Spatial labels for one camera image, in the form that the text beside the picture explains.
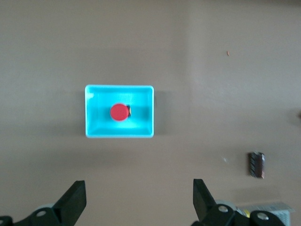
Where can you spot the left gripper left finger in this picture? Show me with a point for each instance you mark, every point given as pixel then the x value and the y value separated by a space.
pixel 65 209

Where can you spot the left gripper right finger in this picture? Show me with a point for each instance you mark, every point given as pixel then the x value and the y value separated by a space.
pixel 207 212

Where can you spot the red push button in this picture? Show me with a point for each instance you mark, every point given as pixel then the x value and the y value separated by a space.
pixel 118 112

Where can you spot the dark brown cylindrical capacitor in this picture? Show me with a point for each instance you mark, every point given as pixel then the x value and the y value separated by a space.
pixel 256 164

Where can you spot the metal mesh power supply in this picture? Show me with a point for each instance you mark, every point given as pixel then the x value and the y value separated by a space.
pixel 286 217

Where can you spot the cyan plastic box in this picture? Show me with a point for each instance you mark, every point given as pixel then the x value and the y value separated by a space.
pixel 98 127

